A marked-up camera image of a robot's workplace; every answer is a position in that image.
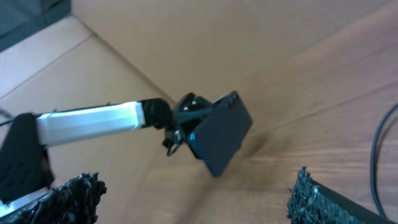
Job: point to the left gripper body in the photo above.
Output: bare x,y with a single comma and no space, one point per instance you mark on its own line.
186,121

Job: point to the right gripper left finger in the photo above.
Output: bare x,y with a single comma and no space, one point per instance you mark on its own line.
73,202

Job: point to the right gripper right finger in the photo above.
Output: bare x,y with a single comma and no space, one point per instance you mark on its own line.
310,202

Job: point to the Samsung Galaxy smartphone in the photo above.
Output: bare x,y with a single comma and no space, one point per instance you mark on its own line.
220,135

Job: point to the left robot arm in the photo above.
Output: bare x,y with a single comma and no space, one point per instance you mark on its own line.
24,148

